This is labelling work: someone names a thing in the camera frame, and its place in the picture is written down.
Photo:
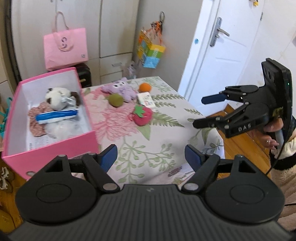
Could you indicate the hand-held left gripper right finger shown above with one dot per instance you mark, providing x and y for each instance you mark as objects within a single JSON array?
[{"x": 193, "y": 157}]

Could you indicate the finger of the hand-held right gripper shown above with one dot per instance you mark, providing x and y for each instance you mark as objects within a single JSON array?
[
  {"x": 211, "y": 98},
  {"x": 203, "y": 123}
]

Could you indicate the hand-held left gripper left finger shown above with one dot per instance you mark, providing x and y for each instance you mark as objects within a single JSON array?
[{"x": 108, "y": 158}]

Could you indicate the pink cardboard box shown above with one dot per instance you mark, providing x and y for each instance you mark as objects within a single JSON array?
[{"x": 57, "y": 148}]

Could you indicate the blue wet wipes packet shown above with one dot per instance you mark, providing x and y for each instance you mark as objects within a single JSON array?
[{"x": 55, "y": 115}]

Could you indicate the white plush dog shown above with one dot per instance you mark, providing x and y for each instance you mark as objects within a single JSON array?
[{"x": 57, "y": 98}]

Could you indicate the floral fabric scrunchie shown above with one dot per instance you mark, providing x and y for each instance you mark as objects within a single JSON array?
[{"x": 34, "y": 120}]

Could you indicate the person's right hand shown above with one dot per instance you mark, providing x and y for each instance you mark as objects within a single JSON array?
[{"x": 272, "y": 127}]

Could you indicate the floral tablecloth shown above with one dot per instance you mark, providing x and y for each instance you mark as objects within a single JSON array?
[{"x": 148, "y": 139}]

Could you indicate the red strawberry plush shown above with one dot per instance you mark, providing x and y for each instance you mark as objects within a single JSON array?
[{"x": 143, "y": 115}]

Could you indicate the green ball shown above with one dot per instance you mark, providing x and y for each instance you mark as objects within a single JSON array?
[{"x": 116, "y": 100}]

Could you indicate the white door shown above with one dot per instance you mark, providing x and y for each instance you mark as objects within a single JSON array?
[{"x": 240, "y": 46}]

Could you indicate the white card packet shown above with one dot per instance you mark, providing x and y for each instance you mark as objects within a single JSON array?
[{"x": 146, "y": 100}]

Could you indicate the orange ball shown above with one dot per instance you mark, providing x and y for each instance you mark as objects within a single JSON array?
[{"x": 144, "y": 87}]

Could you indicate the purple plush toy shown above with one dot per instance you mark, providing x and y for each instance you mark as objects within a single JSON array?
[{"x": 120, "y": 89}]

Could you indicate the printed paper sheet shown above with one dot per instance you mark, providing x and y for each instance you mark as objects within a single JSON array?
[{"x": 39, "y": 143}]

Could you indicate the colourful gift bag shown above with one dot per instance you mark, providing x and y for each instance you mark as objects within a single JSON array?
[{"x": 150, "y": 51}]

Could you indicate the small purple figure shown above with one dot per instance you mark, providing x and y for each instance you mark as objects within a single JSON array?
[{"x": 132, "y": 69}]

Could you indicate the black suitcase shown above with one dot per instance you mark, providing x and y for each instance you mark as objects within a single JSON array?
[{"x": 84, "y": 74}]

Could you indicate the pink tote bag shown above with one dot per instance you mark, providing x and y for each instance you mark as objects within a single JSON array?
[{"x": 67, "y": 49}]

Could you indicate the grey wardrobe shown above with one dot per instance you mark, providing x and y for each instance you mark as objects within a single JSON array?
[{"x": 111, "y": 30}]

